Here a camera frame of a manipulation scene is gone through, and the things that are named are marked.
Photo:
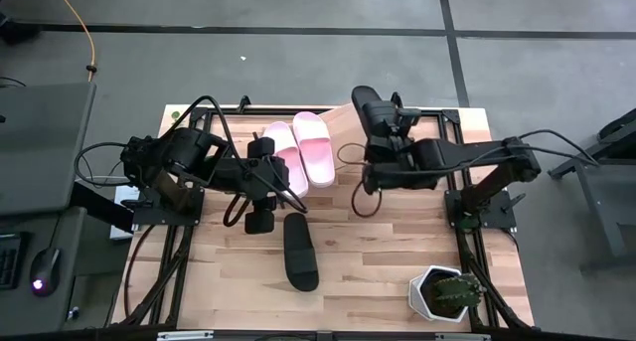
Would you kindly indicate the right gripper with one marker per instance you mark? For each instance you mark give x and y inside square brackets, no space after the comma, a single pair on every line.
[392,154]

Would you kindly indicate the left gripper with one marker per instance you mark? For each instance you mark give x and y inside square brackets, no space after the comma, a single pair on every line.
[268,182]

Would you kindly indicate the pink rubber slide sandal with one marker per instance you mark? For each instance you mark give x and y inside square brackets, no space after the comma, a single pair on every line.
[285,137]
[315,147]

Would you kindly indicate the black rubber slide sandal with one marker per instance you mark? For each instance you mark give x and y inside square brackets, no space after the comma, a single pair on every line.
[300,251]
[362,96]

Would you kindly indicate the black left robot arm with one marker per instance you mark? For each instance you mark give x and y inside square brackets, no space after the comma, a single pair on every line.
[194,149]

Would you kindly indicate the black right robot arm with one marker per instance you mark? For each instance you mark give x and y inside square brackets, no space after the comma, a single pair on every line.
[472,149]

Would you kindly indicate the black table clamp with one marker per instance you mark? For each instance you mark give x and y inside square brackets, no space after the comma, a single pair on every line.
[243,102]
[396,98]

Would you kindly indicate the white hexagonal plant pot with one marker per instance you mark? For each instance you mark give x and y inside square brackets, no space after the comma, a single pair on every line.
[417,296]

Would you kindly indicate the white box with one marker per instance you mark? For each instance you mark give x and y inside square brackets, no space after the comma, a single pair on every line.
[121,197]

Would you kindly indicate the green cactus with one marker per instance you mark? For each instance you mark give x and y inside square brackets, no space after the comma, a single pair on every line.
[454,291]

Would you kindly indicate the dark grey metal cart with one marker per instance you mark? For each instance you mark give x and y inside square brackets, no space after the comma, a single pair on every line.
[606,197]

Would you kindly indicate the grey desk top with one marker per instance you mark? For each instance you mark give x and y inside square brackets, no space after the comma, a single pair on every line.
[40,147]
[59,311]

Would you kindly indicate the small silver knob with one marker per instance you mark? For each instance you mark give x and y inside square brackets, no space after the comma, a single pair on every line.
[73,312]

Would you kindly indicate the black computer mouse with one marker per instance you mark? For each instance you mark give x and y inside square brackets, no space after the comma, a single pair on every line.
[45,271]

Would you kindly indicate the black keyboard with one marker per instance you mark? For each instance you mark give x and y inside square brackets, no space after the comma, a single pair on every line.
[7,261]

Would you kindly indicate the black floor stand base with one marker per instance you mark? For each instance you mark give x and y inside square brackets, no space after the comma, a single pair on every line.
[15,33]

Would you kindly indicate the black aluminium table frame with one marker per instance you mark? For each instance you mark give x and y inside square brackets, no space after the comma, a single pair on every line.
[449,116]

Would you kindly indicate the silver metal bracket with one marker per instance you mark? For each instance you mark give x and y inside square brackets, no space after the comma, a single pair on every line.
[462,337]
[184,336]

